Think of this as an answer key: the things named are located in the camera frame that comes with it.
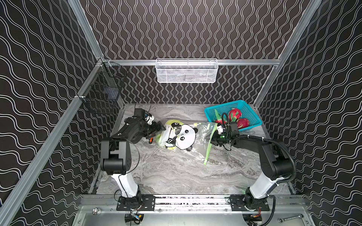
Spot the black wire basket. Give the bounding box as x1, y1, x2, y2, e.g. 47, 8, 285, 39
80, 60, 129, 115

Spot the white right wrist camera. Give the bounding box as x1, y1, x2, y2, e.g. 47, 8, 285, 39
217, 125, 226, 135

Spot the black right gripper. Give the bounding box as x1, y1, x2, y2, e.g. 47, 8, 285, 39
204, 132, 230, 147

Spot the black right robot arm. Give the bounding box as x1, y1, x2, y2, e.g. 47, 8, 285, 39
211, 122, 297, 210

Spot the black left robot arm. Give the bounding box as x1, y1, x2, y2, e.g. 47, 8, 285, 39
100, 108, 165, 211

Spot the clear zip-top bag green seal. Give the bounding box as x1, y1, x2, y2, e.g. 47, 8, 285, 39
156, 119, 218, 165

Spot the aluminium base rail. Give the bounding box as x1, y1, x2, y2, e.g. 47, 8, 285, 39
115, 194, 307, 212

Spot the white wire mesh basket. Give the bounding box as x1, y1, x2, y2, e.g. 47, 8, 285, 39
155, 58, 219, 83

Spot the teal plastic perforated basket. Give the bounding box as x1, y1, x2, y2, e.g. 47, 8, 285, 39
204, 100, 262, 131

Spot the silver wrench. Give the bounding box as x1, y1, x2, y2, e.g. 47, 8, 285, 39
278, 214, 304, 223

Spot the red dragon fruit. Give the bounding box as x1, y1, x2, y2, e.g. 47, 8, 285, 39
228, 108, 242, 121
236, 118, 250, 130
214, 109, 228, 124

